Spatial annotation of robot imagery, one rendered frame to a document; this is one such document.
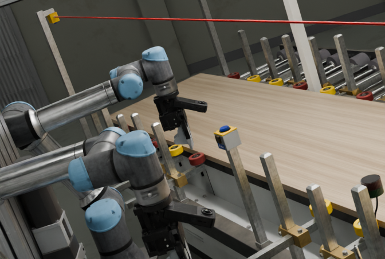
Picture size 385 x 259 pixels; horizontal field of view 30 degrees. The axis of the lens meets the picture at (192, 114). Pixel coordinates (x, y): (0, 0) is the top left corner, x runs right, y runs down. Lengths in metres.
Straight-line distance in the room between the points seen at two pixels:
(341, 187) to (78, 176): 1.44
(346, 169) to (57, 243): 1.30
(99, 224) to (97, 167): 0.78
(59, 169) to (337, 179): 1.42
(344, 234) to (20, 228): 1.30
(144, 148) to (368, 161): 1.57
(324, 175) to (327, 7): 6.10
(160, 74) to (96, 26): 6.58
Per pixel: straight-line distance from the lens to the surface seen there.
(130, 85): 2.16
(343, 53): 3.86
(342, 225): 2.78
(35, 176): 1.72
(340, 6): 8.93
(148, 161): 1.51
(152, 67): 2.30
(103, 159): 1.53
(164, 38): 8.72
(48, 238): 2.08
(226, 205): 3.59
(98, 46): 8.92
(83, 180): 1.55
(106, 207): 2.32
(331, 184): 2.82
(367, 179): 2.19
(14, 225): 1.99
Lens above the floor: 2.11
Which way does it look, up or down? 17 degrees down
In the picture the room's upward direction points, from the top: 19 degrees counter-clockwise
